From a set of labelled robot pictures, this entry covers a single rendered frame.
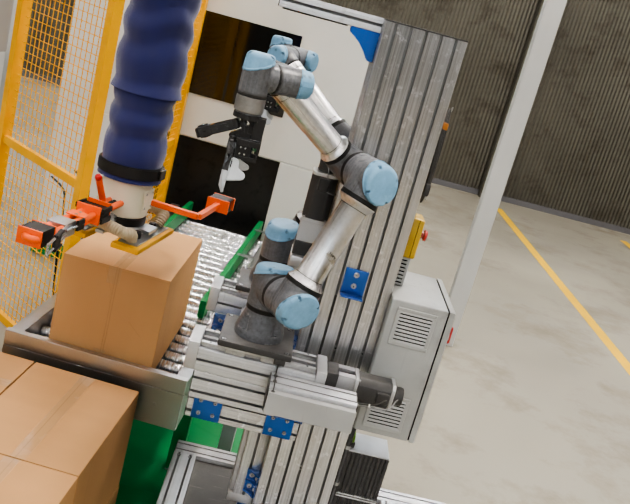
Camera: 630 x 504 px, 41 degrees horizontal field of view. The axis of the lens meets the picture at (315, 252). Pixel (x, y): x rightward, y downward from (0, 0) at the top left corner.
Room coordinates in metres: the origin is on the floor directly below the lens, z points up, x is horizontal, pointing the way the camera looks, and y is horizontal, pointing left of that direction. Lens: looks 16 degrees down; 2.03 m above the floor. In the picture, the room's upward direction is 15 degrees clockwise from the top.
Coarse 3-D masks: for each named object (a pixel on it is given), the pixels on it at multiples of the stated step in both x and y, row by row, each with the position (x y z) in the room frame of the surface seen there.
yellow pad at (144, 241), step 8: (152, 224) 2.87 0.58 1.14; (160, 232) 2.88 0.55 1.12; (168, 232) 2.92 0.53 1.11; (120, 240) 2.68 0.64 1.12; (144, 240) 2.74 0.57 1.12; (152, 240) 2.78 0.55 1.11; (160, 240) 2.85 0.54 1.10; (120, 248) 2.65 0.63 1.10; (128, 248) 2.65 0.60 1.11; (136, 248) 2.66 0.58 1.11; (144, 248) 2.70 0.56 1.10
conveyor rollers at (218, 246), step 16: (192, 224) 5.03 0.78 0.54; (208, 240) 4.76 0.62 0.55; (224, 240) 4.85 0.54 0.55; (240, 240) 4.94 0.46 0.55; (256, 240) 5.02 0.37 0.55; (208, 256) 4.49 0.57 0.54; (224, 256) 4.57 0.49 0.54; (208, 272) 4.22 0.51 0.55; (192, 288) 3.94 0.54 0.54; (208, 288) 4.03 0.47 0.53; (192, 304) 3.76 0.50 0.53; (192, 320) 3.57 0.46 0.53; (208, 320) 3.58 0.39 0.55; (48, 336) 3.05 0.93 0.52; (176, 336) 3.32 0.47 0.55; (176, 352) 3.21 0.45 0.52; (160, 368) 3.03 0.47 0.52; (176, 368) 3.04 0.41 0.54
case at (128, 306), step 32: (64, 256) 2.87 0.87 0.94; (96, 256) 2.92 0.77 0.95; (128, 256) 3.01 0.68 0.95; (160, 256) 3.11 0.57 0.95; (192, 256) 3.28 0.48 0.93; (64, 288) 2.87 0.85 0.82; (96, 288) 2.87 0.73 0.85; (128, 288) 2.87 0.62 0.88; (160, 288) 2.87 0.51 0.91; (64, 320) 2.87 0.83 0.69; (96, 320) 2.87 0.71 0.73; (128, 320) 2.87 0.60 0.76; (160, 320) 2.87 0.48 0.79; (128, 352) 2.87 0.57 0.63; (160, 352) 3.00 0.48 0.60
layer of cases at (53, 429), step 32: (0, 352) 2.78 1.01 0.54; (0, 384) 2.56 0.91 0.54; (32, 384) 2.62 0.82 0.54; (64, 384) 2.68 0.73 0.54; (96, 384) 2.74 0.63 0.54; (0, 416) 2.37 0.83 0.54; (32, 416) 2.42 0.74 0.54; (64, 416) 2.47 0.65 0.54; (96, 416) 2.52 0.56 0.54; (128, 416) 2.67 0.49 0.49; (0, 448) 2.20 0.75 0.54; (32, 448) 2.25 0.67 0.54; (64, 448) 2.29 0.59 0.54; (96, 448) 2.34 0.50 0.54; (0, 480) 2.06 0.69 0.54; (32, 480) 2.09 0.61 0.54; (64, 480) 2.13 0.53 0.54; (96, 480) 2.40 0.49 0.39
